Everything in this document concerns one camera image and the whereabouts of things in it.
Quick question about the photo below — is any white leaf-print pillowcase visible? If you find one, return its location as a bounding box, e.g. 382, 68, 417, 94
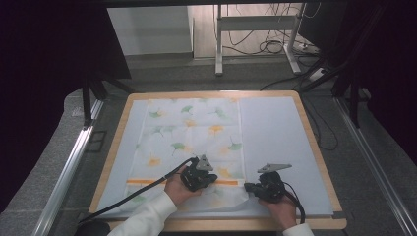
123, 96, 251, 212

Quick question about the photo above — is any person's left hand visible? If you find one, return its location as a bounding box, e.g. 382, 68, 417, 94
163, 169, 204, 207

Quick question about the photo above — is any dark rounded object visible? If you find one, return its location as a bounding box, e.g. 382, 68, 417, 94
73, 219, 111, 236

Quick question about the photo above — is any person's right hand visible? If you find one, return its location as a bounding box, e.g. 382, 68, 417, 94
258, 194, 298, 232

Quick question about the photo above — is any aluminium floor rail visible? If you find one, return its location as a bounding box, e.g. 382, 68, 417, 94
333, 96, 417, 236
30, 98, 105, 236

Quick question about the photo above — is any black metal stand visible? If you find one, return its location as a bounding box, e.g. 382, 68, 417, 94
81, 73, 137, 128
298, 3, 387, 130

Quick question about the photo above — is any white metal desk frame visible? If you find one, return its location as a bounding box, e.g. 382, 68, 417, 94
214, 3, 305, 77

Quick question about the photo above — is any tangle of black floor cables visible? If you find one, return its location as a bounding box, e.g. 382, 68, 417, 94
222, 3, 321, 57

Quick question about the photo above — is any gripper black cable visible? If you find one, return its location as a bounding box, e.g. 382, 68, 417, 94
77, 155, 200, 226
282, 180, 307, 226

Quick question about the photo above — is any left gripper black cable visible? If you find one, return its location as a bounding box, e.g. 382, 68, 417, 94
77, 155, 200, 226

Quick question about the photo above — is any white panel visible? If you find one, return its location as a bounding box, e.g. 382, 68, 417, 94
106, 5, 195, 57

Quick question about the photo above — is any pale grey table mat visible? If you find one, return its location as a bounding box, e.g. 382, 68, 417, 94
96, 95, 335, 220

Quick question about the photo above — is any white power strip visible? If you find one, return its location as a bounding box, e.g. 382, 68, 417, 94
296, 42, 321, 55

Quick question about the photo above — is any wooden table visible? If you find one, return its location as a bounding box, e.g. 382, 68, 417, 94
88, 89, 348, 232

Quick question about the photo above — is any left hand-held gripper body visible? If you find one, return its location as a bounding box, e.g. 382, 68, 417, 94
179, 154, 214, 193

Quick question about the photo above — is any dark curtain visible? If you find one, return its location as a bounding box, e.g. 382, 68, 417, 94
296, 0, 417, 166
0, 0, 133, 214

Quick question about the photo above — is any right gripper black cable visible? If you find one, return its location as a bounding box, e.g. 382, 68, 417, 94
282, 180, 307, 226

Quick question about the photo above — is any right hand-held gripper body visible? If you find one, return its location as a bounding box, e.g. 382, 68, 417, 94
255, 162, 293, 204

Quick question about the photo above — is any thin black floor cable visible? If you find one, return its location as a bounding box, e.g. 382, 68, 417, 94
303, 94, 339, 152

